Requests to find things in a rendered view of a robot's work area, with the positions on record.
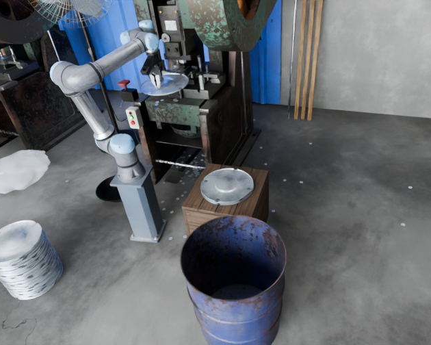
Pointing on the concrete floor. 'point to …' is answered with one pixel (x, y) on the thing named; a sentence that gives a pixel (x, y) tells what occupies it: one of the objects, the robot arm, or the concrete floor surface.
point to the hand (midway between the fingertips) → (157, 87)
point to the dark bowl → (109, 194)
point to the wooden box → (258, 176)
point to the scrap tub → (235, 279)
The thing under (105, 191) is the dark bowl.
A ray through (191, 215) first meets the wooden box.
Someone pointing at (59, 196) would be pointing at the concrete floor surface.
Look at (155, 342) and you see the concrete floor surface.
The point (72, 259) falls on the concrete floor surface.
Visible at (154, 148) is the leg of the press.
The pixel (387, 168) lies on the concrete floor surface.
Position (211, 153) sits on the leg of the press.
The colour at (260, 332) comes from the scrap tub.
